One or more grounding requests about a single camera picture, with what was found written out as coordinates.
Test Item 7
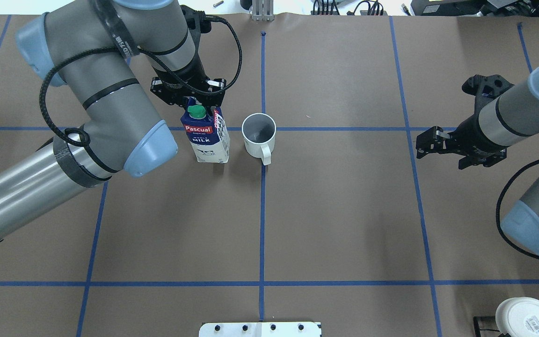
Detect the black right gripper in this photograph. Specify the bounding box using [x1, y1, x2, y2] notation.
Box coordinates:
[415, 115, 507, 170]

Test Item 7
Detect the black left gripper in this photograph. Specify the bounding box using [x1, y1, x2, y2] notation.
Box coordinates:
[151, 68, 227, 108]

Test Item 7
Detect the blue white milk carton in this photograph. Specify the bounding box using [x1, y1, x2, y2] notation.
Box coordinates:
[181, 102, 230, 164]

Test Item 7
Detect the white ribbed mug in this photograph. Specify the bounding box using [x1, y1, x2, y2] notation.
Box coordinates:
[241, 113, 277, 166]

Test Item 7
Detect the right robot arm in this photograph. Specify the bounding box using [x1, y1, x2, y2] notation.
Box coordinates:
[415, 66, 539, 260]

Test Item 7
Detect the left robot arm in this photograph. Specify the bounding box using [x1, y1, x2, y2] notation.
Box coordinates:
[0, 0, 230, 242]

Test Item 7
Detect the white mug on rack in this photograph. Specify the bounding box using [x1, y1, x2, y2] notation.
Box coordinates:
[495, 297, 539, 337]

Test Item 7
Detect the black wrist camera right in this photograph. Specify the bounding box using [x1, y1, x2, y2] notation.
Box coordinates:
[461, 74, 514, 113]

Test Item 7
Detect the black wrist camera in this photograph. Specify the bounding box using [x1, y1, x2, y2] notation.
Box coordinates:
[180, 5, 212, 34]
[461, 74, 514, 113]

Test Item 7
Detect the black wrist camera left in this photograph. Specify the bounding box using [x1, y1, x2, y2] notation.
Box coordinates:
[180, 5, 212, 34]

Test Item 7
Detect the aluminium frame post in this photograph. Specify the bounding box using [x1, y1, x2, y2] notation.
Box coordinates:
[249, 0, 275, 22]

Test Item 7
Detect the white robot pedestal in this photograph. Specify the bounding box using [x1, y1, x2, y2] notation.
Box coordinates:
[198, 321, 322, 337]

